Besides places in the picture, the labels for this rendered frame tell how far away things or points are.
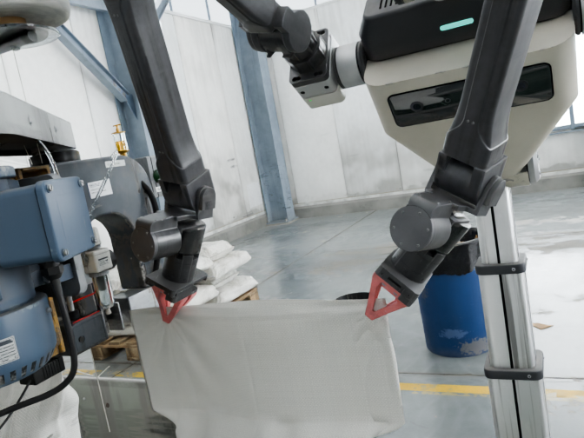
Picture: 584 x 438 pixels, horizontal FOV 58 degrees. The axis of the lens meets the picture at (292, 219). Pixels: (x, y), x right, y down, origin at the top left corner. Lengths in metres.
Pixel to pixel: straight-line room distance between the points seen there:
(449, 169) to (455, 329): 2.39
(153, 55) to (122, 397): 1.09
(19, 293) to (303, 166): 9.00
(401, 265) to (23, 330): 0.48
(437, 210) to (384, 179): 8.46
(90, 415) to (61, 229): 1.19
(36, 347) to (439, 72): 0.80
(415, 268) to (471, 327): 2.34
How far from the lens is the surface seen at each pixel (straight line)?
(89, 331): 1.01
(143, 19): 0.79
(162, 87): 0.81
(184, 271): 0.92
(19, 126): 0.73
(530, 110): 1.11
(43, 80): 6.44
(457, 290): 2.98
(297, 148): 9.61
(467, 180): 0.70
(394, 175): 9.05
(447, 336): 3.09
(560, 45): 1.04
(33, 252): 0.64
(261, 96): 9.63
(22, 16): 0.85
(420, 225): 0.65
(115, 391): 1.65
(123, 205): 1.08
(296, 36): 1.03
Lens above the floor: 1.29
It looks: 7 degrees down
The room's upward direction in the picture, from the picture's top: 10 degrees counter-clockwise
